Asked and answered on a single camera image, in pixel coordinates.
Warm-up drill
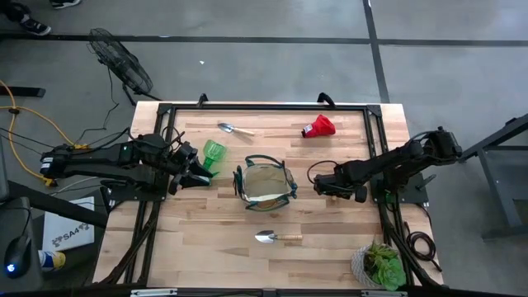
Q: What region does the white printed box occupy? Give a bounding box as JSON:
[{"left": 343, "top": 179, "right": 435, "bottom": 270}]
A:
[{"left": 41, "top": 196, "right": 96, "bottom": 252}]

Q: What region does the succulent in white pot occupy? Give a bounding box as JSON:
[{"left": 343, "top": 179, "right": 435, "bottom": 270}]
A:
[{"left": 350, "top": 241, "right": 408, "bottom": 292}]

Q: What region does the yellow extension cord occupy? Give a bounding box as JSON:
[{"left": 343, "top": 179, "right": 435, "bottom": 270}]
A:
[{"left": 0, "top": 79, "right": 90, "bottom": 187}]

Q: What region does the black computer mouse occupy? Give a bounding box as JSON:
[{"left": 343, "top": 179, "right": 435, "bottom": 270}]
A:
[{"left": 2, "top": 234, "right": 33, "bottom": 280}]

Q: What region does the cream green gardening bag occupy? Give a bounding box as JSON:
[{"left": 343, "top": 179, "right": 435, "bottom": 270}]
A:
[{"left": 232, "top": 154, "right": 299, "bottom": 212}]

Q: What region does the dark side desk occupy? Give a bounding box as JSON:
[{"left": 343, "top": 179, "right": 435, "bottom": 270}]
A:
[{"left": 0, "top": 139, "right": 109, "bottom": 294}]

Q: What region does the blue yellow bottle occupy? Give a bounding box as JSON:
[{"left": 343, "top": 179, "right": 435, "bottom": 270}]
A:
[{"left": 37, "top": 249, "right": 67, "bottom": 273}]

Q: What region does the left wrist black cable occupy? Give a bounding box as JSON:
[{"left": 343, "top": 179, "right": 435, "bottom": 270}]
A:
[{"left": 159, "top": 125, "right": 186, "bottom": 146}]

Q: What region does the person's leg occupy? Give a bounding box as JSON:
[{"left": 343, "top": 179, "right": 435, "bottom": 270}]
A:
[{"left": 0, "top": 0, "right": 32, "bottom": 24}]

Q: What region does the wide trowel wooden handle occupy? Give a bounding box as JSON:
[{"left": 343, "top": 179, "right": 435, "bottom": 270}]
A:
[{"left": 254, "top": 229, "right": 304, "bottom": 245}]

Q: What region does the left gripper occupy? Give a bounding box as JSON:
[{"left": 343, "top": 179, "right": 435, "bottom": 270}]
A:
[{"left": 166, "top": 141, "right": 215, "bottom": 196}]

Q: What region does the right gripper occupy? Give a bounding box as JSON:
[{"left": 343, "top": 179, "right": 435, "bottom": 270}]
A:
[{"left": 313, "top": 161, "right": 370, "bottom": 205}]

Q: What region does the coiled black cable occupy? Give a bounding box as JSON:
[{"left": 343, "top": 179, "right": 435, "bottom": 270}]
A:
[{"left": 403, "top": 220, "right": 443, "bottom": 273}]

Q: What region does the black fan cord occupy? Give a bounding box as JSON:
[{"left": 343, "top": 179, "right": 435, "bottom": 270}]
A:
[{"left": 75, "top": 65, "right": 131, "bottom": 144}]

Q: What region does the silver metal bracket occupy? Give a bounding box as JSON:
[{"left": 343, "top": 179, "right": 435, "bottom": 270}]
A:
[
  {"left": 130, "top": 287, "right": 178, "bottom": 297},
  {"left": 361, "top": 290, "right": 408, "bottom": 297}
]

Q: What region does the black table frame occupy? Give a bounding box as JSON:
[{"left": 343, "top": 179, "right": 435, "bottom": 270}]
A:
[{"left": 98, "top": 102, "right": 439, "bottom": 290}]

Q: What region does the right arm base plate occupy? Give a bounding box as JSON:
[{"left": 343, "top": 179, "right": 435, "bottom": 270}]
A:
[{"left": 369, "top": 172, "right": 430, "bottom": 206}]

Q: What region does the black floor fan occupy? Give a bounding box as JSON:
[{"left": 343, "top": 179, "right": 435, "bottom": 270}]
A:
[{"left": 87, "top": 27, "right": 163, "bottom": 106}]

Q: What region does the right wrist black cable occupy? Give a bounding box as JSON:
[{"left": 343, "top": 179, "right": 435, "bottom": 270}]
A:
[{"left": 306, "top": 159, "right": 340, "bottom": 186}]

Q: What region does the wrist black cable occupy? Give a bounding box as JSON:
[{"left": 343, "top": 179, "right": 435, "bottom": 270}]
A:
[
  {"left": 306, "top": 159, "right": 340, "bottom": 186},
  {"left": 159, "top": 125, "right": 186, "bottom": 146}
]

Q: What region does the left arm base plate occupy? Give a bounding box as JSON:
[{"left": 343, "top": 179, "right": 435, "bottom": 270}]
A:
[{"left": 101, "top": 177, "right": 171, "bottom": 203}]

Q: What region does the black rig stand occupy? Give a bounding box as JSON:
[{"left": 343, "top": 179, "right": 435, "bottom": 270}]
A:
[{"left": 460, "top": 113, "right": 528, "bottom": 241}]

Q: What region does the black floor bar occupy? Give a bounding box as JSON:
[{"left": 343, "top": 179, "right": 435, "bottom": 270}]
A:
[{"left": 0, "top": 85, "right": 46, "bottom": 99}]

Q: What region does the green spray bottle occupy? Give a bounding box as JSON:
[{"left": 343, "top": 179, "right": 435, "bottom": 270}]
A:
[{"left": 201, "top": 139, "right": 228, "bottom": 179}]

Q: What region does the person's shoe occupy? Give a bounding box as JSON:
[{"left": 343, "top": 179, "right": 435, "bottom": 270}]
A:
[
  {"left": 49, "top": 0, "right": 83, "bottom": 10},
  {"left": 18, "top": 16, "right": 53, "bottom": 37}
]

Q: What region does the red garden glove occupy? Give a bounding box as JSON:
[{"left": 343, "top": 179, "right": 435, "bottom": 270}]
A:
[{"left": 300, "top": 114, "right": 337, "bottom": 139}]

